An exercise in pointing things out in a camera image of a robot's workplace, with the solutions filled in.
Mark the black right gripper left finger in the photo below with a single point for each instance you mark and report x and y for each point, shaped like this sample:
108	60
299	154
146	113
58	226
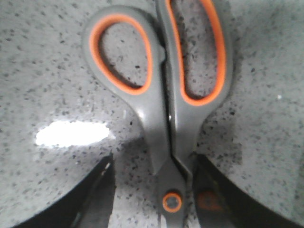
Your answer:
88	205

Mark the grey orange scissors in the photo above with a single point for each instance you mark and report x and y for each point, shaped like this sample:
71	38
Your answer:
170	118

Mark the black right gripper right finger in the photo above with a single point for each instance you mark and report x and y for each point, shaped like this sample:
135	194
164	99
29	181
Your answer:
221	204

